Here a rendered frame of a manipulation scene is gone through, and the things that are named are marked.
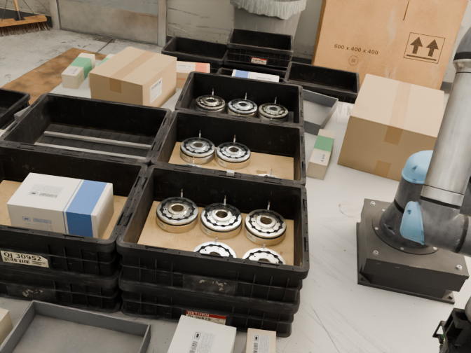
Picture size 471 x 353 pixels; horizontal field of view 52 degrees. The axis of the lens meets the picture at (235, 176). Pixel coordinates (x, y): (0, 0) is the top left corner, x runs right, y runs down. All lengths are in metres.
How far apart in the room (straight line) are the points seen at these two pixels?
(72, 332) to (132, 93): 0.96
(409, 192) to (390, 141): 0.46
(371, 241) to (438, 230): 0.37
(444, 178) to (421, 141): 0.72
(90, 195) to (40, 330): 0.31
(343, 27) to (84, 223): 3.21
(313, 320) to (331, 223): 0.38
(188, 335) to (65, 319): 0.30
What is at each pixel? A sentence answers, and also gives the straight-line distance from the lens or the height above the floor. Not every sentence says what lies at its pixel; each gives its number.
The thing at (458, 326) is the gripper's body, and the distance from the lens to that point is 1.00.
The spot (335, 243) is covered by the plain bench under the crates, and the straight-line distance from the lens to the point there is 1.42.
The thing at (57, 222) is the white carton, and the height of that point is 0.88.
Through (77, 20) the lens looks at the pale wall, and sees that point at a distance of 4.79.
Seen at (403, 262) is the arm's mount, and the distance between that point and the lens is 1.29.
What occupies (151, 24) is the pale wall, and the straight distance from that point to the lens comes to 4.50.
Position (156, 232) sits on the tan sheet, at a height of 0.83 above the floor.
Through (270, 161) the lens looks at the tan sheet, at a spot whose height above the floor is 0.83.
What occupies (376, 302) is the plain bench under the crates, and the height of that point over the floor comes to 0.70.
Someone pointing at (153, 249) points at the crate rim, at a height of 0.93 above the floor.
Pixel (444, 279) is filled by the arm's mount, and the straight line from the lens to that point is 1.33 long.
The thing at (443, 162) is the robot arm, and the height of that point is 1.17.
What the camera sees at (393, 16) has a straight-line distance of 4.06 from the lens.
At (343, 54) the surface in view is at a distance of 4.06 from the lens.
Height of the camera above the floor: 1.63
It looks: 35 degrees down
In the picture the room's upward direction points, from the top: 7 degrees clockwise
